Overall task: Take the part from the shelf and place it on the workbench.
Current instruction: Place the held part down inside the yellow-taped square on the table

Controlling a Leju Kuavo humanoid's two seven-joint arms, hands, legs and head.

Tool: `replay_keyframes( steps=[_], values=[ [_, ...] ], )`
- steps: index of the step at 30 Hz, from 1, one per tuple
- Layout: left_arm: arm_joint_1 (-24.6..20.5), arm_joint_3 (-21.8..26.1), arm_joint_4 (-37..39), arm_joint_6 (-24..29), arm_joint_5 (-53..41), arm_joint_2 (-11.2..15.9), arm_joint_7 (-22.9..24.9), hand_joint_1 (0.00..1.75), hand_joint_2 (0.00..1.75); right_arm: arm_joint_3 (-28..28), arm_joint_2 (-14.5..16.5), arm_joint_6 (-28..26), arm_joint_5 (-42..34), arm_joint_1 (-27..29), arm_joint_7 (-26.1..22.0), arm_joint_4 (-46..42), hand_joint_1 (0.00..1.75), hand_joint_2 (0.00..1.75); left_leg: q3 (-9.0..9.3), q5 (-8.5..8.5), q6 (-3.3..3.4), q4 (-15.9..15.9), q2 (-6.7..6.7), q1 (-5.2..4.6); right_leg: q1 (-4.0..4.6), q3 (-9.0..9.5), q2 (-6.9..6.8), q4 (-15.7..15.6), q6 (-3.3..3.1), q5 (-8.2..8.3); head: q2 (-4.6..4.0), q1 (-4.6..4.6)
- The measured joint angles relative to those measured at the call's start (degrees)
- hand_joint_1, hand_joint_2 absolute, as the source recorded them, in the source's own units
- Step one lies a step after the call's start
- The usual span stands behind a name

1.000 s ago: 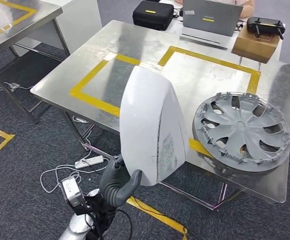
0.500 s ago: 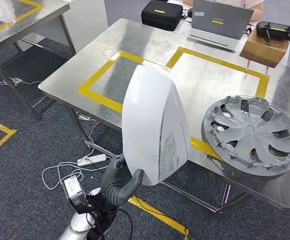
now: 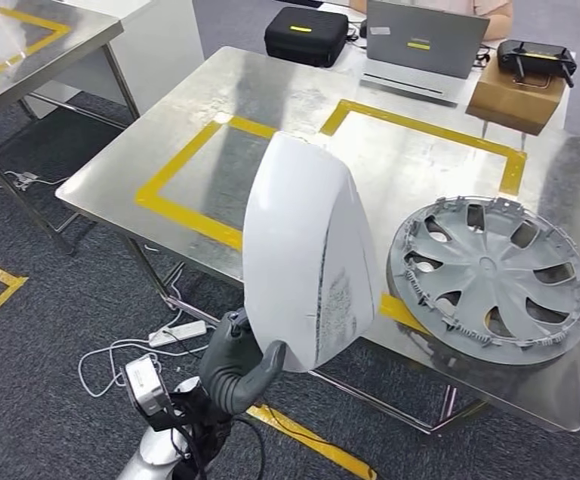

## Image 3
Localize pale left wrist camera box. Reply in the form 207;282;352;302
121;354;171;417

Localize grey wheel hubcap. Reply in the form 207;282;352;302
386;195;580;368

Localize black remote controller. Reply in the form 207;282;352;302
496;39;578;89

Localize white adapter with cable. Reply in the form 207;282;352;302
0;170;71;193

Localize yellow side table tape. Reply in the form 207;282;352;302
0;3;73;91

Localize steel workbench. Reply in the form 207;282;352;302
55;46;580;435

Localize black zip case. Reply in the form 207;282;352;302
264;6;350;69

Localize grey laptop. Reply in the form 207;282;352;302
359;0;491;107

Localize white curved plastic part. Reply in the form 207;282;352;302
242;131;382;374

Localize white power strip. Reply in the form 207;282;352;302
148;320;208;348

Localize person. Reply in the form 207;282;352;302
350;0;514;42

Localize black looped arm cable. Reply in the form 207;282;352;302
232;415;266;480

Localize brown cardboard box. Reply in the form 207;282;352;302
466;58;568;137

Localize steel side table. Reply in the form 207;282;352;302
0;0;141;256

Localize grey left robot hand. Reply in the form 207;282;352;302
199;307;287;417

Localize white cabinet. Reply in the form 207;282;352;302
35;0;205;121

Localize yellow workbench tape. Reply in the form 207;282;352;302
135;99;528;336

